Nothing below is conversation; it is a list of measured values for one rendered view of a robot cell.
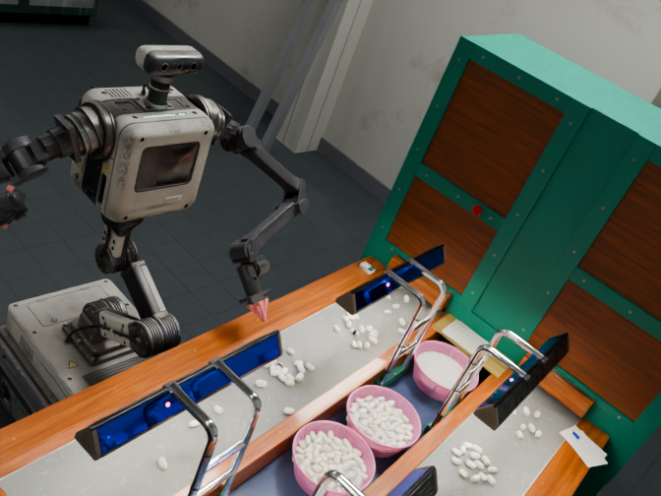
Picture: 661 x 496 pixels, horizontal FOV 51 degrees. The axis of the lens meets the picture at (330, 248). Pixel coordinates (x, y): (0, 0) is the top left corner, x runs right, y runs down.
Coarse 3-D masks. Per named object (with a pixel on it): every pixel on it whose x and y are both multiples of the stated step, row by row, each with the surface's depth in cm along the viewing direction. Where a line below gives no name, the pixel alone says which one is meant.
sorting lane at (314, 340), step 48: (288, 336) 254; (336, 336) 263; (384, 336) 273; (192, 432) 205; (240, 432) 211; (0, 480) 173; (48, 480) 177; (96, 480) 182; (144, 480) 186; (192, 480) 191
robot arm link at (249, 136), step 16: (240, 128) 235; (224, 144) 239; (240, 144) 236; (256, 144) 240; (256, 160) 247; (272, 160) 252; (272, 176) 256; (288, 176) 260; (288, 192) 266; (304, 192) 267
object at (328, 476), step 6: (324, 474) 164; (330, 474) 162; (336, 474) 161; (342, 474) 162; (324, 480) 163; (330, 480) 164; (336, 480) 161; (342, 480) 160; (348, 480) 161; (318, 486) 165; (324, 486) 164; (342, 486) 160; (348, 486) 160; (354, 486) 160; (318, 492) 166; (324, 492) 166; (348, 492) 159; (354, 492) 159; (360, 492) 159
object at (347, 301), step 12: (432, 252) 262; (444, 252) 270; (408, 264) 250; (432, 264) 263; (384, 276) 237; (408, 276) 250; (420, 276) 257; (360, 288) 227; (372, 288) 232; (384, 288) 237; (396, 288) 244; (336, 300) 228; (348, 300) 224; (360, 300) 227; (372, 300) 232; (348, 312) 226
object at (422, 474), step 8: (416, 472) 175; (424, 472) 172; (432, 472) 173; (408, 480) 172; (416, 480) 169; (424, 480) 170; (432, 480) 173; (400, 488) 169; (408, 488) 166; (416, 488) 167; (424, 488) 170; (432, 488) 173
